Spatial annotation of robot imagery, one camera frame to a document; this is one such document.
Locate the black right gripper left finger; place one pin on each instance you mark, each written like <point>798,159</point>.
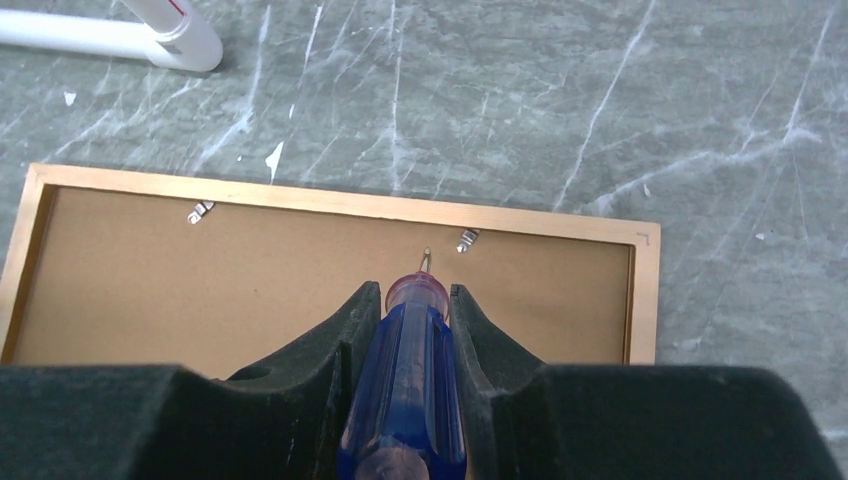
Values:
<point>278,418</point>

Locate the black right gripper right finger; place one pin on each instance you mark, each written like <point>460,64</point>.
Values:
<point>526,419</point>

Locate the blue handled screwdriver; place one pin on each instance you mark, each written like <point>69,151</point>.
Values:
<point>404,421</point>

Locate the wooden picture frame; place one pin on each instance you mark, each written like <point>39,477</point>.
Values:
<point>108,266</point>

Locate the white pvc pipe structure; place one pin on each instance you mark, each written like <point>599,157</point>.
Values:
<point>170,34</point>

